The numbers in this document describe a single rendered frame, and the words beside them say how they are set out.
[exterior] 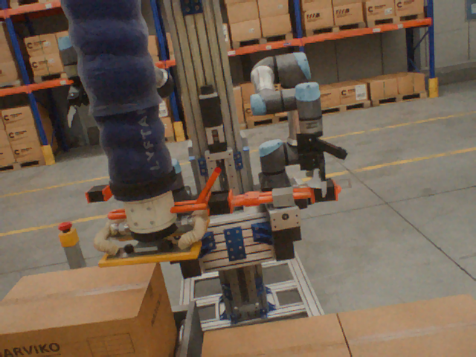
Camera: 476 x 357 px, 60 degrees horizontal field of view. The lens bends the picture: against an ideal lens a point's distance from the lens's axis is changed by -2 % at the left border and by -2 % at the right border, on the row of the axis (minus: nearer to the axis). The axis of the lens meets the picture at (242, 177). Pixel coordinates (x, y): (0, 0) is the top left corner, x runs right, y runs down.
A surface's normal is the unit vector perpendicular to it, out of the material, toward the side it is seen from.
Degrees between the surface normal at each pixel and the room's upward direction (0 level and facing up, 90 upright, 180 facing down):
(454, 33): 90
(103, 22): 73
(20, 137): 91
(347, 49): 90
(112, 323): 90
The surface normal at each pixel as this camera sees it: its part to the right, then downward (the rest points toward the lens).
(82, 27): -0.39, 0.07
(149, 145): 0.64, 0.44
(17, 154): 0.04, 0.31
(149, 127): 0.66, -0.22
